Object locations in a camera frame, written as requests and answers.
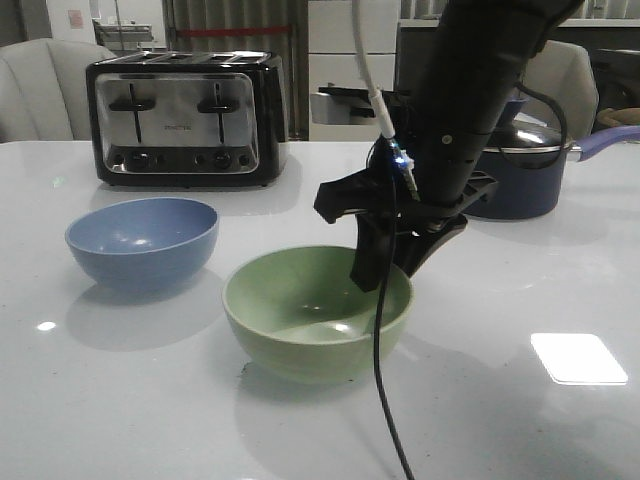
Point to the beige chair on left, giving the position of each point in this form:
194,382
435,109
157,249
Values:
43,89

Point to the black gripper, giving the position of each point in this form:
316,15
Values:
390,182

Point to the dark blue saucepan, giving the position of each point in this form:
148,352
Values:
529,184

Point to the green bowl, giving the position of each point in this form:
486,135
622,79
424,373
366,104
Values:
297,314

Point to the beige chair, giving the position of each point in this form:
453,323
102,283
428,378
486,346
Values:
563,72
43,89

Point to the beige chair on right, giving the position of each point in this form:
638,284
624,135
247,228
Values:
563,72

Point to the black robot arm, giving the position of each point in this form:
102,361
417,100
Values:
478,53

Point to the white refrigerator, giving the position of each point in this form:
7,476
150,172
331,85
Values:
332,55

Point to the glass pot lid blue knob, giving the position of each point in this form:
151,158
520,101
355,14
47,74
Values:
512,135

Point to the blue bowl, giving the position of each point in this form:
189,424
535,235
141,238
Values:
144,245

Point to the brown object at right edge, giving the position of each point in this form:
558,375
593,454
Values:
610,118

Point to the metal rack in background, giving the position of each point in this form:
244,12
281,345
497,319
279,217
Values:
123,36

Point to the black and silver toaster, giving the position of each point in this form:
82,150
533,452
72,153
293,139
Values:
188,119

